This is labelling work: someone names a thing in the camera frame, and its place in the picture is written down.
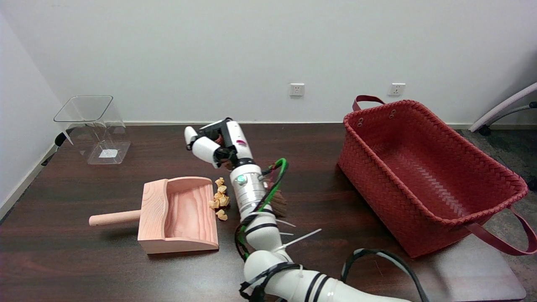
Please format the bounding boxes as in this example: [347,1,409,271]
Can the white office chair base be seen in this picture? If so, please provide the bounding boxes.
[469,82,537,191]

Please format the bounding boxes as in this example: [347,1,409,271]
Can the red woven basket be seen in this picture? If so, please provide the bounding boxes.
[337,95,537,258]

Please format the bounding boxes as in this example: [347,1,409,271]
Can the clear acrylic container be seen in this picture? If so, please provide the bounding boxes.
[53,95,131,165]

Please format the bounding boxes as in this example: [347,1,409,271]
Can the black sleeved cable loop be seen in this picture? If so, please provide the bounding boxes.
[341,248,431,302]

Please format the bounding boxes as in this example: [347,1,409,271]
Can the wooden dustpan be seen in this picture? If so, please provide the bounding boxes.
[89,177,219,255]

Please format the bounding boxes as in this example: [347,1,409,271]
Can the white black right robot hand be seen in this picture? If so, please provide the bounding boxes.
[184,118,256,169]

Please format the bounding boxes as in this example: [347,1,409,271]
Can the green and black cable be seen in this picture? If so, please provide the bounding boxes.
[235,158,289,261]

